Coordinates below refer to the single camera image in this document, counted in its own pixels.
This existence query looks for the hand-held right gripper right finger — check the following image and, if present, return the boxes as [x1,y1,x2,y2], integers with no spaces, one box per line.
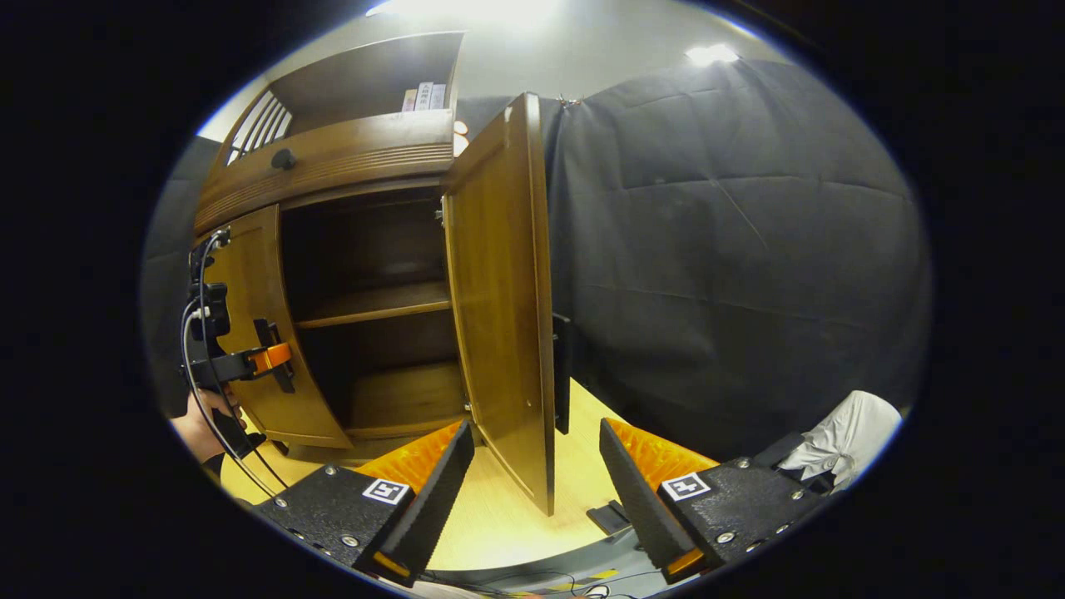
[599,418,829,585]

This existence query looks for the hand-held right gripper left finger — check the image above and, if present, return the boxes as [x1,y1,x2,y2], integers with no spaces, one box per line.
[254,420,475,587]

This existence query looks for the wooden shoe cabinet door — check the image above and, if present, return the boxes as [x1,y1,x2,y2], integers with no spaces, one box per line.
[200,204,354,450]
[441,92,557,517]

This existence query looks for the wooden double-door shoe cabinet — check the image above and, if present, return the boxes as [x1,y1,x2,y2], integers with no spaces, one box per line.
[193,32,557,467]

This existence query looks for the wooden cabinet shelf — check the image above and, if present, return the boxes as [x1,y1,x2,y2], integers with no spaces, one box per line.
[295,281,453,329]

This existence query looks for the wooden cabinet drawer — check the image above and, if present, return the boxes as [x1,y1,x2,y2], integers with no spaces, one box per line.
[194,108,456,238]

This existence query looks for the flat black object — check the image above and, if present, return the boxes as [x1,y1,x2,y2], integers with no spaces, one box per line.
[587,501,633,535]

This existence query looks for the person's light grey clothing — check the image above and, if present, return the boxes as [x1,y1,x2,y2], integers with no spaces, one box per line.
[778,391,904,492]

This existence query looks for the black backdrop cloth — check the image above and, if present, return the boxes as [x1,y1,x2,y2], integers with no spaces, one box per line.
[141,58,933,463]

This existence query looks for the large ceiling light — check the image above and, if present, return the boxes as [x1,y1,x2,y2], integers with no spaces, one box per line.
[366,0,558,26]

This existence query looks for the small ceiling light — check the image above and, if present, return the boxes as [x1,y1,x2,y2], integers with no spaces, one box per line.
[684,43,740,67]

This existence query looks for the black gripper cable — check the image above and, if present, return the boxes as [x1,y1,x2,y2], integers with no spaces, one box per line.
[181,233,284,500]

